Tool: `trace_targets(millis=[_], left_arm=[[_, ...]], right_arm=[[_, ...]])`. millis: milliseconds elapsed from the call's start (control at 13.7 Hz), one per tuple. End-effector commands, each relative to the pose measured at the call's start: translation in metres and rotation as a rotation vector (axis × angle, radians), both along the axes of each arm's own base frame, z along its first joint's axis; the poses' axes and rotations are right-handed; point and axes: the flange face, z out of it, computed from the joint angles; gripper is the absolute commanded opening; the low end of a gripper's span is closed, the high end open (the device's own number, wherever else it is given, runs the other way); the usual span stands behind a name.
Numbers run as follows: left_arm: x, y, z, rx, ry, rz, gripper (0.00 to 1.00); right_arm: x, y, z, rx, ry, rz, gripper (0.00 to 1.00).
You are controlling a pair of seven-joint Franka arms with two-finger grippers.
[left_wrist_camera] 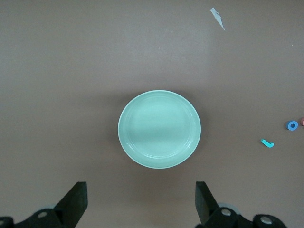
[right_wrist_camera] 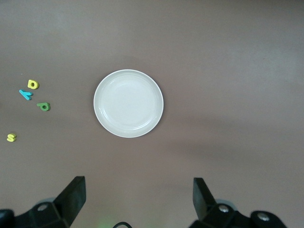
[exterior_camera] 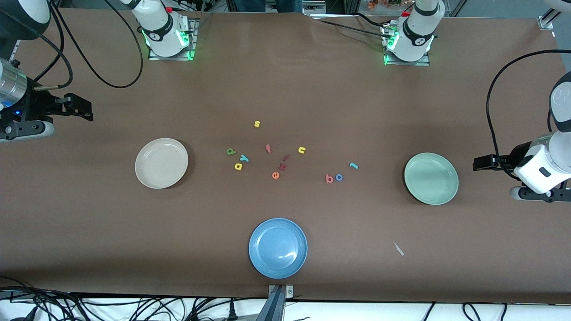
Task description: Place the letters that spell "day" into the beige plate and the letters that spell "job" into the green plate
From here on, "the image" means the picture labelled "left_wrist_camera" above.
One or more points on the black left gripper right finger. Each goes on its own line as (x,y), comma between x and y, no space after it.
(204,204)

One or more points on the teal letter j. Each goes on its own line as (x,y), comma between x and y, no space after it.
(266,143)

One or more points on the pale green plate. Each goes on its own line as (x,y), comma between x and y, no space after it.
(159,129)

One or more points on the white tape scrap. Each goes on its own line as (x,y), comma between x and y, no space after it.
(217,17)

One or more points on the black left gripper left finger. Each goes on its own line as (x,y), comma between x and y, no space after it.
(76,202)

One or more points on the blue letter o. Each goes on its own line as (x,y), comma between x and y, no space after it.
(288,126)

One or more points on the pink-red letter b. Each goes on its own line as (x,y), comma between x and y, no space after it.
(302,121)

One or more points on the brown table cover sheet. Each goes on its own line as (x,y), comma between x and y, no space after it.
(71,71)

